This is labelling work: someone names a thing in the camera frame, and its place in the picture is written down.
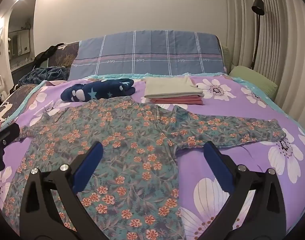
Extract teal floral shirt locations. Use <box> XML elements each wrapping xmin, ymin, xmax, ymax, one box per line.
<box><xmin>2</xmin><ymin>97</ymin><xmax>287</xmax><ymax>240</ymax></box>

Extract blue plaid pillow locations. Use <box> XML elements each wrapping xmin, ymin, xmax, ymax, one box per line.
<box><xmin>67</xmin><ymin>31</ymin><xmax>229</xmax><ymax>80</ymax></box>

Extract white pleated curtain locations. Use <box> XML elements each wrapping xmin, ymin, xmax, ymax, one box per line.
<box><xmin>225</xmin><ymin>0</ymin><xmax>305</xmax><ymax>120</ymax></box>

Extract green pillow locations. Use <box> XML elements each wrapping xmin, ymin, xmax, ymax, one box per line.
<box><xmin>229</xmin><ymin>65</ymin><xmax>278</xmax><ymax>98</ymax></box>

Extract folded pink and white clothes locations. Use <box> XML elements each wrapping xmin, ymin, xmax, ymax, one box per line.
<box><xmin>144</xmin><ymin>77</ymin><xmax>205</xmax><ymax>99</ymax></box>

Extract white cat figurine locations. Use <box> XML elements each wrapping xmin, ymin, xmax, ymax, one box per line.
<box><xmin>0</xmin><ymin>75</ymin><xmax>9</xmax><ymax>98</ymax></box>

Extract black garment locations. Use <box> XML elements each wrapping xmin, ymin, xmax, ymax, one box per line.
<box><xmin>34</xmin><ymin>44</ymin><xmax>68</xmax><ymax>63</ymax></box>

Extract arched mirror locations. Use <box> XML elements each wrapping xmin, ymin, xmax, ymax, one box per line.
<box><xmin>0</xmin><ymin>0</ymin><xmax>38</xmax><ymax>80</ymax></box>

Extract navy star print garment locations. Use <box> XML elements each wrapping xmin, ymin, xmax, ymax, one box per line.
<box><xmin>61</xmin><ymin>78</ymin><xmax>136</xmax><ymax>103</ymax></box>

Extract folded pink cloth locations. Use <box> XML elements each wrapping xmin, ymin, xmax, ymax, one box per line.
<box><xmin>150</xmin><ymin>94</ymin><xmax>205</xmax><ymax>106</ymax></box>

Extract brown patterned cover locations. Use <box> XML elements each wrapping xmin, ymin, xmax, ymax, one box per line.
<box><xmin>34</xmin><ymin>41</ymin><xmax>80</xmax><ymax>68</ymax></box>

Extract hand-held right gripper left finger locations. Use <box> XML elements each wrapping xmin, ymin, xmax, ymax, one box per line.
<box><xmin>19</xmin><ymin>141</ymin><xmax>104</xmax><ymax>240</ymax></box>

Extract black floor lamp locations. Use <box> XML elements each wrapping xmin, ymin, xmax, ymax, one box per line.
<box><xmin>251</xmin><ymin>0</ymin><xmax>265</xmax><ymax>70</ymax></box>

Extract purple floral bedsheet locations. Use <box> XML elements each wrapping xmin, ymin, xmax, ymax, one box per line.
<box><xmin>0</xmin><ymin>76</ymin><xmax>305</xmax><ymax>240</ymax></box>

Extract dark teal fuzzy blanket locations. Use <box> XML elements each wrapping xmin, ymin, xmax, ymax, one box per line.
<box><xmin>19</xmin><ymin>66</ymin><xmax>69</xmax><ymax>87</ymax></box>

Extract brown and white quilt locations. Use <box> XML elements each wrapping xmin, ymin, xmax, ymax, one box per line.
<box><xmin>0</xmin><ymin>84</ymin><xmax>38</xmax><ymax>130</ymax></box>

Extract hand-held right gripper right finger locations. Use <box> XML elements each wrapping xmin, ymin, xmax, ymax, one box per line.
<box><xmin>203</xmin><ymin>141</ymin><xmax>287</xmax><ymax>240</ymax></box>

